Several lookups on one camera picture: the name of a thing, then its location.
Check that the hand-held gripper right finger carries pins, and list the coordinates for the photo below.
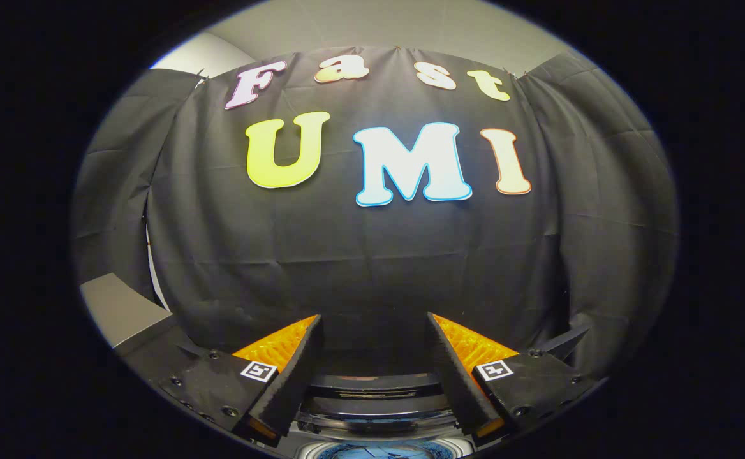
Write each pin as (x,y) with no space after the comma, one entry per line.
(452,376)

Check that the black backdrop cloth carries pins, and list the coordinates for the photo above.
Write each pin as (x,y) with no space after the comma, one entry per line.
(372,268)

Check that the dark grey washing machine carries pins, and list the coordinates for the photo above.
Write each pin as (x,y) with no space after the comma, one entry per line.
(305,449)

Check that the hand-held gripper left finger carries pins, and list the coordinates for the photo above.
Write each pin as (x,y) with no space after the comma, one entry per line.
(296,376)

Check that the light blue polo shirt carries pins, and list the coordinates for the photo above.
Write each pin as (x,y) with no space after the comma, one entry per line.
(379,452)

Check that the grey cabinet with dark top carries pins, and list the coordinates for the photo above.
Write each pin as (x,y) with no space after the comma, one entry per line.
(117,306)

